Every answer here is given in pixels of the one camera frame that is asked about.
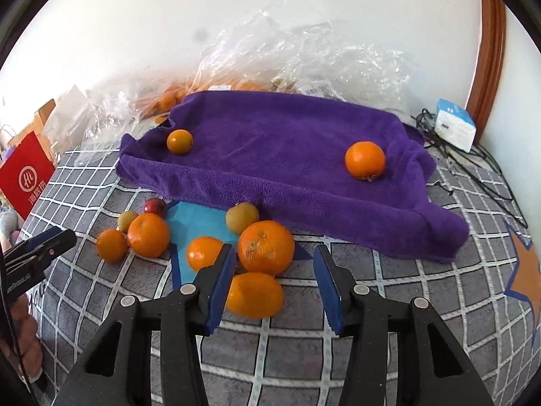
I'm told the red paper bag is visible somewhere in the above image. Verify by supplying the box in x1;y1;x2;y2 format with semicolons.
0;130;56;221

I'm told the person's left hand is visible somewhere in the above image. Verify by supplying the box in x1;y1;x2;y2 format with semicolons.
9;294;44;383

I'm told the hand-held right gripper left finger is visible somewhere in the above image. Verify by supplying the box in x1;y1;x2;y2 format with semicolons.
53;243;237;406

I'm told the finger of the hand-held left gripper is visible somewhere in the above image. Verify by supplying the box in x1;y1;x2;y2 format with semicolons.
3;226;64;261
2;230;77;301

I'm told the small yellow pear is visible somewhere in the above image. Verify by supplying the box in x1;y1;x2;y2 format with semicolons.
117;210;139;234
225;202;260;236

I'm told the black cable bundle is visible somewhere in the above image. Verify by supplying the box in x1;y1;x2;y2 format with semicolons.
410;108;529;229

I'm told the orange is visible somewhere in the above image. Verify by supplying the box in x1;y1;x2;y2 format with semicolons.
225;271;284;319
186;236;225;272
344;140;386;181
237;220;296;277
166;129;194;155
127;212;171;258
96;228;128;262

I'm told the brown wooden door frame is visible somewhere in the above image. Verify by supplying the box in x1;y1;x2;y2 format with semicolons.
465;0;508;144

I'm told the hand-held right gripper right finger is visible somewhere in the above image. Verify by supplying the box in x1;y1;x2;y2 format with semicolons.
313;244;495;406

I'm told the purple towel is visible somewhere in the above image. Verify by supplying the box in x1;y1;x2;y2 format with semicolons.
116;91;471;263

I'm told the brown cardboard box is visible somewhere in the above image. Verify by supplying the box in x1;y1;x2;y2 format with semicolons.
29;98;57;136

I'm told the clear plastic bag with label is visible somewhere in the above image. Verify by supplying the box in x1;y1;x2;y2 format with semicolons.
134;10;297;122

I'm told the pile of bagged oranges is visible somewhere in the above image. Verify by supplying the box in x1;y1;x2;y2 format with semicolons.
144;77;271;121

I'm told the large clear plastic bag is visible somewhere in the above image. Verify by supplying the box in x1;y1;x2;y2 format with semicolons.
275;21;420;116

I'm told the blue white tissue pack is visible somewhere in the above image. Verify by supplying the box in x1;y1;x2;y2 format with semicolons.
434;98;477;153

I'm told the white paper bag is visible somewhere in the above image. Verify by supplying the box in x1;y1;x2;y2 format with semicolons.
42;85;96;157

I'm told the crumpled clear plastic bag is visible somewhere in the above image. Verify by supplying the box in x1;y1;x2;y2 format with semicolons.
76;82;148;165

